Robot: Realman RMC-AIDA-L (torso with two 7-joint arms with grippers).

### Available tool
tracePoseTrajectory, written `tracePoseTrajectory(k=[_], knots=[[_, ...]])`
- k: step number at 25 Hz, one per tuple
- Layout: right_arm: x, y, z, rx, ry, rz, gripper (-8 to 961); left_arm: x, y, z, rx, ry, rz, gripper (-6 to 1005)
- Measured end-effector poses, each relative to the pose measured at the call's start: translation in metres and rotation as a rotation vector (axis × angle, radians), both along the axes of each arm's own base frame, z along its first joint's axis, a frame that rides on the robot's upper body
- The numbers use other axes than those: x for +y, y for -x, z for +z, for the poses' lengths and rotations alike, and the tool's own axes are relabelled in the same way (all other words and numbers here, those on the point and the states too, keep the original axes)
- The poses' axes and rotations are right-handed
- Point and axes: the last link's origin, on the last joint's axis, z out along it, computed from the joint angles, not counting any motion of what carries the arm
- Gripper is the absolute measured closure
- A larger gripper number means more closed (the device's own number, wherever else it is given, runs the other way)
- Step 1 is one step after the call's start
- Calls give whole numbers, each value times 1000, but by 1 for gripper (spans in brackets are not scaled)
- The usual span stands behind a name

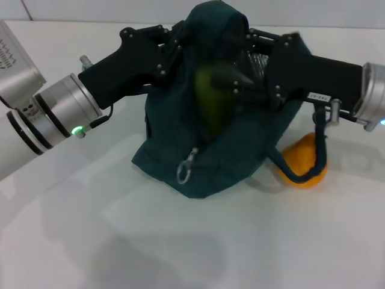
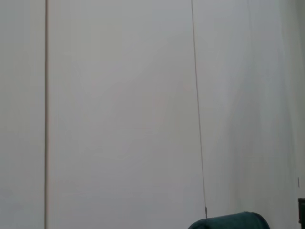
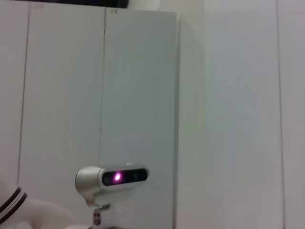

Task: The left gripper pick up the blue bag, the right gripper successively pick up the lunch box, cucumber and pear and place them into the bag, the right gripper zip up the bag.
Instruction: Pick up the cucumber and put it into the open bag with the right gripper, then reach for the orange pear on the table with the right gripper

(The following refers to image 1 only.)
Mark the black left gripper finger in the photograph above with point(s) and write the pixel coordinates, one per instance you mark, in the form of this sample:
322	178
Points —
171	60
162	31

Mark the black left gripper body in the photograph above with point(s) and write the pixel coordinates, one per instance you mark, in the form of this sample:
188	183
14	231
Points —
126	69

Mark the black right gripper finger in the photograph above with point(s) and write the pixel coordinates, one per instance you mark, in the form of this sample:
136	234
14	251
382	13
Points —
264	37
246	90

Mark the silver left wrist stud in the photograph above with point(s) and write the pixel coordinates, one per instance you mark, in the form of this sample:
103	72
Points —
85	63

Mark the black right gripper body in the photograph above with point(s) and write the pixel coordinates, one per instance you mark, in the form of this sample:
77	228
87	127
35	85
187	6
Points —
309	75

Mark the silver wrist stud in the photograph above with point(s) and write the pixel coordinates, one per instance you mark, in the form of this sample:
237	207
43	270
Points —
336	110
85	63

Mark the silver right wrist stud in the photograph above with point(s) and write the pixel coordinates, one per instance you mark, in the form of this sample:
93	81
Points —
336	110

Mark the orange pear-shaped fruit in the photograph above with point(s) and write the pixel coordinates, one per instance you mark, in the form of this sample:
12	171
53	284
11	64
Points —
300	156

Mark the green cucumber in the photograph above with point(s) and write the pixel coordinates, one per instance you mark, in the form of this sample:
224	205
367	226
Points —
210	114

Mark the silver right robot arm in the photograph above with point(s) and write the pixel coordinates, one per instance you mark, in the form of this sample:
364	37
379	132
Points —
376	90

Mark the dark teal fabric lunch bag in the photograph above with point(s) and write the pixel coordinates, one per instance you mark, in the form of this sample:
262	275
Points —
240	156

